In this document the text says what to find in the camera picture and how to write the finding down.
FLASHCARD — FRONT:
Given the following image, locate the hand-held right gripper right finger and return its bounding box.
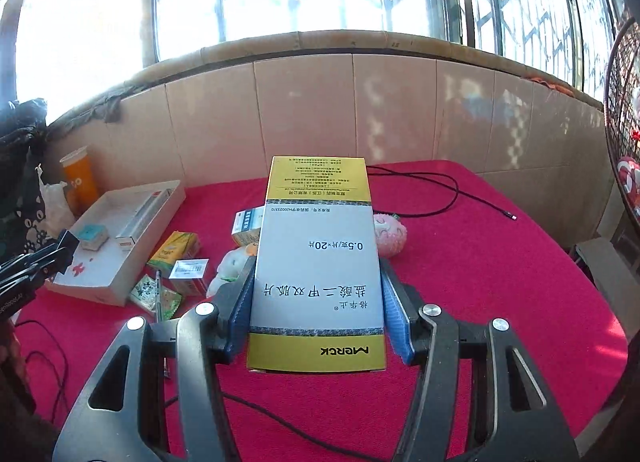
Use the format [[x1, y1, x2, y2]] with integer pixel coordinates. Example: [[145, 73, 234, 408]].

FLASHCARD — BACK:
[[381, 262, 581, 462]]

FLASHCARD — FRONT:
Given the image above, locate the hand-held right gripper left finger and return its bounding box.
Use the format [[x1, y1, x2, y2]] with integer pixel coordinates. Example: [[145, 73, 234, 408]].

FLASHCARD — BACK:
[[52, 255, 258, 462]]

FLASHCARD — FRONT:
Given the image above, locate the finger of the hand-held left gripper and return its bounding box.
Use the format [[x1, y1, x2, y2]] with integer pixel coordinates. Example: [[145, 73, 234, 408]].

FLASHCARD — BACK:
[[0, 229, 81, 269], [0, 246, 71, 294]]

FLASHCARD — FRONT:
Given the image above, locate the white cardboard tray box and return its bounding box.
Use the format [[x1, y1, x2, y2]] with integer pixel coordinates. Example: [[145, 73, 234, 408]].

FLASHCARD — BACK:
[[45, 181, 187, 307]]

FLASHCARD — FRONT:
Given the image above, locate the pink plush toy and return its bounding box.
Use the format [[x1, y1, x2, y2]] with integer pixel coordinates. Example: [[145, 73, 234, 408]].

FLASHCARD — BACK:
[[372, 212, 408, 258]]

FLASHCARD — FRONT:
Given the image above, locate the white and yellow medicine box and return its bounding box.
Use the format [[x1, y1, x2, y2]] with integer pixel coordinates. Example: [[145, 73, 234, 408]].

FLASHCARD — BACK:
[[246, 156, 388, 373]]

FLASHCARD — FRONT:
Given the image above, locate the small teal box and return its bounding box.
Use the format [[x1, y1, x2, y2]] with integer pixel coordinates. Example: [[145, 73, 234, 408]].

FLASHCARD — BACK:
[[79, 223, 109, 251]]

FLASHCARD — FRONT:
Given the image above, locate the white plastic bag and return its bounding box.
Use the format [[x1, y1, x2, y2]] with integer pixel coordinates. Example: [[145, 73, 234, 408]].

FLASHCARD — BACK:
[[34, 165, 77, 239]]

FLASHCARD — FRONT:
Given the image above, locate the white plush toy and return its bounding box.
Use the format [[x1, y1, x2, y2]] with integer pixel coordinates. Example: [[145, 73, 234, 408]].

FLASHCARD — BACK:
[[206, 245, 261, 298]]

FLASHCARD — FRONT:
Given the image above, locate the orange pill bottle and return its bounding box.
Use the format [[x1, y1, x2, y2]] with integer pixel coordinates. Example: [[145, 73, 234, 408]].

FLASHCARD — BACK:
[[60, 146, 100, 215]]

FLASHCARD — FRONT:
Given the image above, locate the green snack packet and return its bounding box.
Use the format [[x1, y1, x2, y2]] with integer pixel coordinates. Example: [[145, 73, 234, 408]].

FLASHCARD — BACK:
[[158, 289, 184, 321], [129, 275, 161, 309]]

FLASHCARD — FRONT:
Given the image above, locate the small box with barcode label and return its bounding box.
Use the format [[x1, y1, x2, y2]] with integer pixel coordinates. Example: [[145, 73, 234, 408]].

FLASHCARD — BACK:
[[167, 257, 211, 296]]

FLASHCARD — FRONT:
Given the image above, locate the silver tube box red end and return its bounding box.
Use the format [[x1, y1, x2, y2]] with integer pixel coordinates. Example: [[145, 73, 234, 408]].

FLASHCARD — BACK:
[[116, 189, 173, 249]]

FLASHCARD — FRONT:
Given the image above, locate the blue and white medicine box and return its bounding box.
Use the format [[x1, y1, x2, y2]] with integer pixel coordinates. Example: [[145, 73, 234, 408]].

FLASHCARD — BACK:
[[231, 206, 267, 248]]

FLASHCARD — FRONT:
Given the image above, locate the yellow green drink carton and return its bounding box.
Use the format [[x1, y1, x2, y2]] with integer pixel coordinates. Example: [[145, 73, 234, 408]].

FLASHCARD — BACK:
[[147, 231, 201, 266]]

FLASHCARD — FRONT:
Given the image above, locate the black plastic bag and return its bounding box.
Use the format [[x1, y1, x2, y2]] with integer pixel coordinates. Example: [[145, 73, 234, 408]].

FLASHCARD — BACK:
[[0, 98, 52, 263]]

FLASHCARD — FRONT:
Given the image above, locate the red tablecloth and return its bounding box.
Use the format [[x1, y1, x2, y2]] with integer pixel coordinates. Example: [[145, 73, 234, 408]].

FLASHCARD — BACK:
[[15, 159, 629, 462]]

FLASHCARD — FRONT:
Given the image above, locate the grey rag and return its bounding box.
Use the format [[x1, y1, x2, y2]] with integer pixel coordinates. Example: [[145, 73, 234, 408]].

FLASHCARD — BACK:
[[75, 87, 127, 124]]

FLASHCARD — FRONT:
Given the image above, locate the brown cardboard box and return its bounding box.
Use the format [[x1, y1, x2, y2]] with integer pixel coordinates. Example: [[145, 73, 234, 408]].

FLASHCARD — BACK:
[[572, 237, 640, 314]]

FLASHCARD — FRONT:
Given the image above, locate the thin black cable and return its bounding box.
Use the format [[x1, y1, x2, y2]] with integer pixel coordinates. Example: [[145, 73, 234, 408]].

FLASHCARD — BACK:
[[12, 319, 72, 423]]

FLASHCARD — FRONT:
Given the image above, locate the black usb cable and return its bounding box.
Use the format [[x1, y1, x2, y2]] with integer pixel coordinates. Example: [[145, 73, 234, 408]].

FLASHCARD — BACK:
[[367, 165, 519, 221]]

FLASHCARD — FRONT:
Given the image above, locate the round wire fan guard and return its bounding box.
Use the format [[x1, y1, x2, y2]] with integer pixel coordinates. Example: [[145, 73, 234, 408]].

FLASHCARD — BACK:
[[602, 17, 640, 233]]

